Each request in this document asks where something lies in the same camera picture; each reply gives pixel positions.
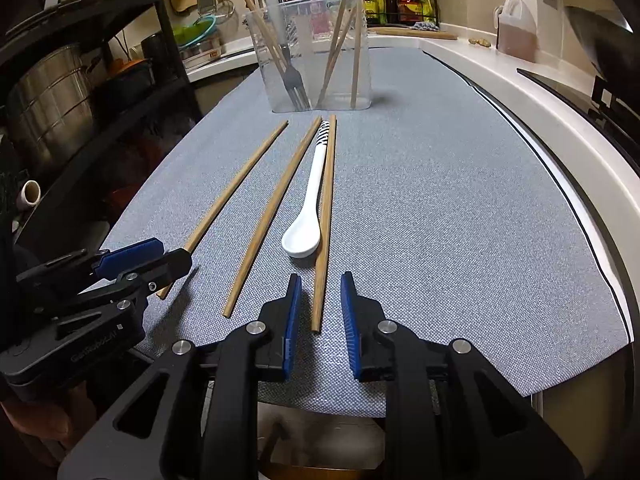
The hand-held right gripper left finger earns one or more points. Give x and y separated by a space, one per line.
292 325

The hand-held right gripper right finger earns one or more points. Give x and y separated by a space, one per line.
350 325

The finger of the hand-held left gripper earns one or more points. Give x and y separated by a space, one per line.
130 257
170 265

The clear plastic container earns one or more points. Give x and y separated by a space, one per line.
305 85

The person's left hand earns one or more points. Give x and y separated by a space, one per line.
45 420

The dark red bag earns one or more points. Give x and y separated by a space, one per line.
140 170

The white tube end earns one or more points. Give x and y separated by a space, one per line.
29 195

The grey mat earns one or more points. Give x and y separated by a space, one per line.
425 210

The large steel pot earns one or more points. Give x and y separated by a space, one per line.
50 110

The black pot orange rim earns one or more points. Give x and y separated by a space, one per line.
125 85

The black canister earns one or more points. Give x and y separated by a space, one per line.
156 52

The steel basin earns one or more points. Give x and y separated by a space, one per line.
200 51

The black shelving rack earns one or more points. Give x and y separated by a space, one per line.
160 35

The green plastic colander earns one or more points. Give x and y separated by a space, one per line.
195 30

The round wooden cutting board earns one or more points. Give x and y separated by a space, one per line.
425 34

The blue-grey cloth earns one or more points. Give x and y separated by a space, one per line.
425 25

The ginger piece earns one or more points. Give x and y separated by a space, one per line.
479 42

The black glass gas stove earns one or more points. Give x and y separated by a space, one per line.
550 85

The plastic oil jug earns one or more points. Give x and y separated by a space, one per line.
515 35

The black burner grate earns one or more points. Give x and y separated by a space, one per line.
615 110

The black wok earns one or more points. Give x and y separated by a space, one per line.
610 45

